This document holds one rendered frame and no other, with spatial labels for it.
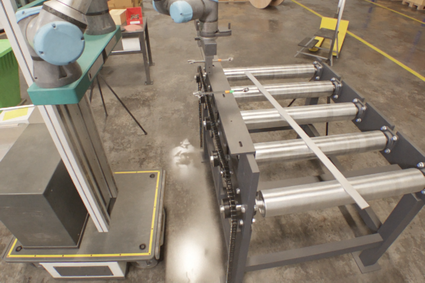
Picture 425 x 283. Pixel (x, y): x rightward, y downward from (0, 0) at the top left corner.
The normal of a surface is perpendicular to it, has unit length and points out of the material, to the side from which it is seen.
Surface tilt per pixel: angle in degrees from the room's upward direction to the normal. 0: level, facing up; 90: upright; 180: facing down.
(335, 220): 0
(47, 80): 72
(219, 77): 0
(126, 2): 90
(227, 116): 0
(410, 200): 90
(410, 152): 90
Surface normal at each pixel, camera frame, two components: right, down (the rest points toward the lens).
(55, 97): 0.07, 0.60
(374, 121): -0.99, 0.09
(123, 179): 0.00, -0.79
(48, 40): 0.62, 0.55
